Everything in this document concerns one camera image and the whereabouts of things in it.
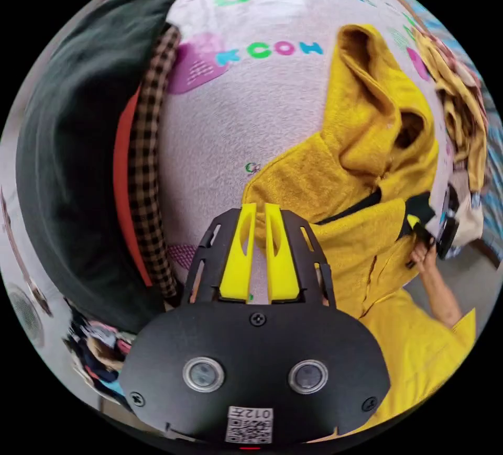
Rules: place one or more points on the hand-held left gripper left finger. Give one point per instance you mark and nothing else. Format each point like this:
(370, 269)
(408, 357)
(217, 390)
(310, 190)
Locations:
(237, 266)

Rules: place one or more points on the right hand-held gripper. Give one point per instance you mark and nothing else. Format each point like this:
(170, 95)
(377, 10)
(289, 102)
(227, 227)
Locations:
(419, 203)

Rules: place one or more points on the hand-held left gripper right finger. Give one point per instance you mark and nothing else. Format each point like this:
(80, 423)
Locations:
(281, 270)

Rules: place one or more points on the yellow long sleeve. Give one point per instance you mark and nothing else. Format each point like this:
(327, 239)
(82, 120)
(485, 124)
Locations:
(365, 258)

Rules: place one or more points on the person's right forearm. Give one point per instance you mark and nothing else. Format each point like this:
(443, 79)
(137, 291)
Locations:
(442, 298)

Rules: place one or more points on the person's right hand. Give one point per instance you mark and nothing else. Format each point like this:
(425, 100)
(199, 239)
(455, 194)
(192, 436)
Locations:
(424, 260)

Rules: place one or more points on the pile of clothes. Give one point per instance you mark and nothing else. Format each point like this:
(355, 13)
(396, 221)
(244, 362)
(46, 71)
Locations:
(463, 117)
(70, 156)

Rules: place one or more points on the bed with pink printed sheet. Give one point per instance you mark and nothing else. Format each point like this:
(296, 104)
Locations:
(259, 117)

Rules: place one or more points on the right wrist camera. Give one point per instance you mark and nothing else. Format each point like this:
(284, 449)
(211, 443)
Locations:
(448, 223)

